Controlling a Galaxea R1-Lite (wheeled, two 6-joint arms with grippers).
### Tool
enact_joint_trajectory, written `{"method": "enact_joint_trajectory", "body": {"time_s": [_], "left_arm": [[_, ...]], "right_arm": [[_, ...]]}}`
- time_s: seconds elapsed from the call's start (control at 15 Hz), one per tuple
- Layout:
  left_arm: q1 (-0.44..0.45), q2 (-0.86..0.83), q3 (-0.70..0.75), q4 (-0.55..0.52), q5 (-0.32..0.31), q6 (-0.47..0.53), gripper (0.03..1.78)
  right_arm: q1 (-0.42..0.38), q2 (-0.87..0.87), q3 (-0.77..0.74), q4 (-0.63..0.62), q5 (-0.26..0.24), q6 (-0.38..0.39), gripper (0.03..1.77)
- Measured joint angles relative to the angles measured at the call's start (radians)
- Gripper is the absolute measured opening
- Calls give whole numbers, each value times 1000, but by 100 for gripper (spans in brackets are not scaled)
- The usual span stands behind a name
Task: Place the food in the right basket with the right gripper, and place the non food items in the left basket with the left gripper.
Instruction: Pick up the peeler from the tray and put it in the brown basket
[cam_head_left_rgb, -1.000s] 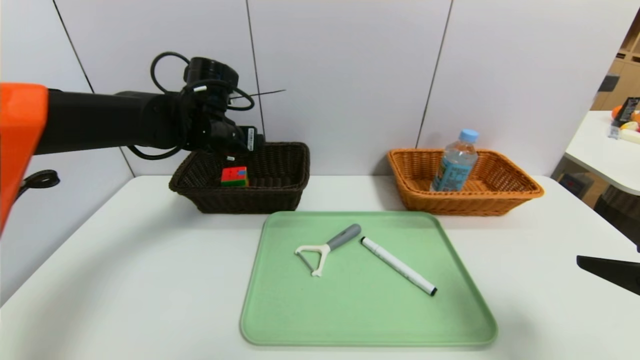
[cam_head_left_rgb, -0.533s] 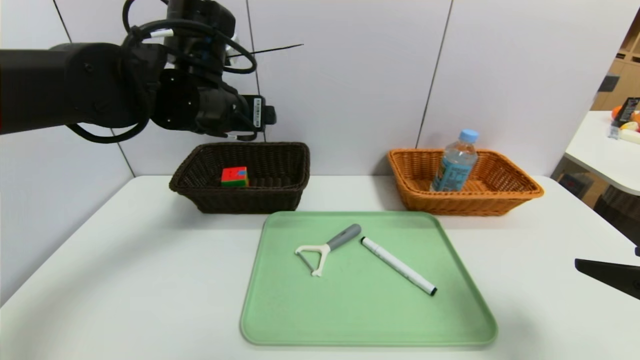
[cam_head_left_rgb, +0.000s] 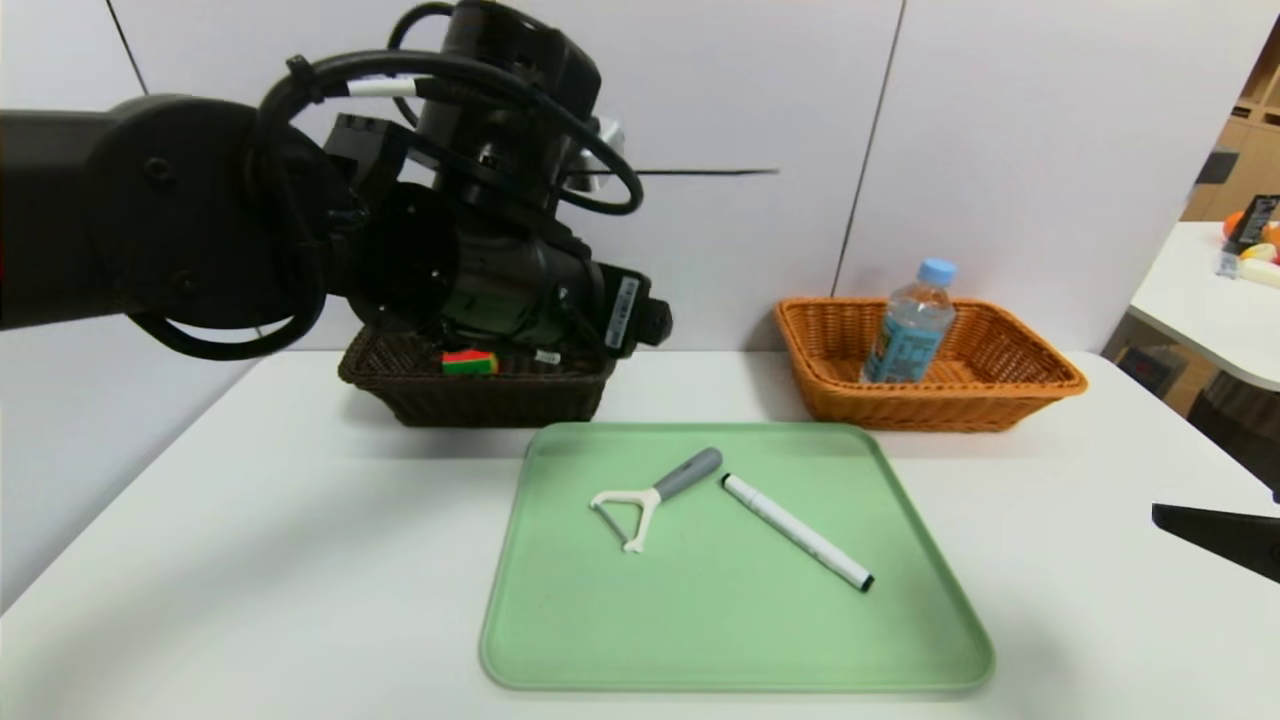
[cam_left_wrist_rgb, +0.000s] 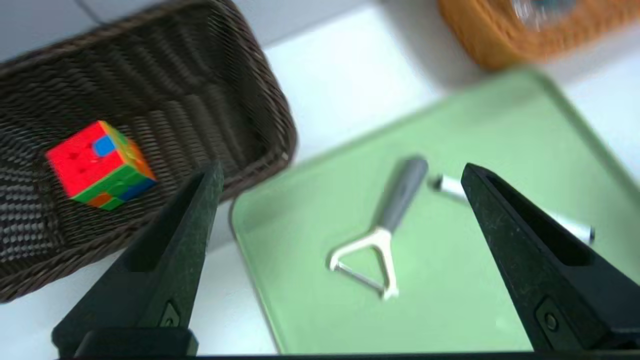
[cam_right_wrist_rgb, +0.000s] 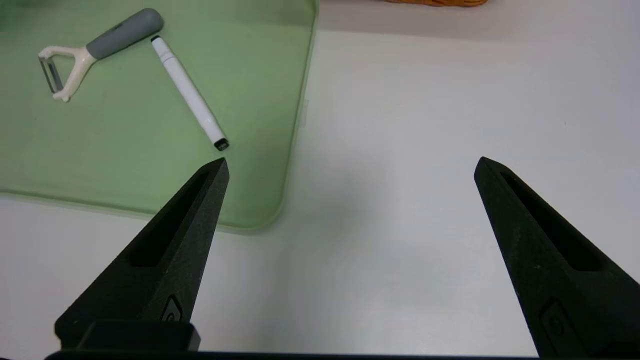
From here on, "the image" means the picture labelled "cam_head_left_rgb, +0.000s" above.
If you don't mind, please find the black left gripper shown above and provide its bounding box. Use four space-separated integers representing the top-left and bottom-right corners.
539 238 674 360

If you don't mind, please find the clear water bottle blue cap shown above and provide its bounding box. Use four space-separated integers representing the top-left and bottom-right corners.
860 257 958 385

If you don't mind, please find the dark brown wicker basket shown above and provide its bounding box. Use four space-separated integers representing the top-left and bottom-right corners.
337 300 621 429

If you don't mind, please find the orange wicker basket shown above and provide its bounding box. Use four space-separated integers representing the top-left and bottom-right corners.
775 297 1089 433

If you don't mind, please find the white marker pen black cap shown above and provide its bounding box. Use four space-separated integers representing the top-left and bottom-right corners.
720 473 876 594

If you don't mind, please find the green plastic tray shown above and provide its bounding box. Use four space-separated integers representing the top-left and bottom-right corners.
479 422 996 694

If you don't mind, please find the brown cabinet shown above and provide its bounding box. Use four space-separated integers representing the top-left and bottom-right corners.
1102 318 1217 419

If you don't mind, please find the white side table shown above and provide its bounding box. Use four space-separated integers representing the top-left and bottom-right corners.
1128 221 1280 393

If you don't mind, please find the black chair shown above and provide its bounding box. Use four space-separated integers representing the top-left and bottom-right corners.
1185 372 1280 498

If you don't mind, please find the black carton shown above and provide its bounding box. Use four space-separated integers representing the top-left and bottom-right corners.
1228 195 1280 251

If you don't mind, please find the wooden shelf unit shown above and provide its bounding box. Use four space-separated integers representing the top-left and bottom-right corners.
1180 15 1280 223

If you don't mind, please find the white peeler grey handle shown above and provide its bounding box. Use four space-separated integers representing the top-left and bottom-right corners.
590 447 723 554

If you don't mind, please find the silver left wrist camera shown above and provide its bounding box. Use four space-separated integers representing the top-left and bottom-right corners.
590 115 629 193

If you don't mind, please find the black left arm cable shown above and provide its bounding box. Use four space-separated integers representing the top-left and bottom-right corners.
128 0 643 363

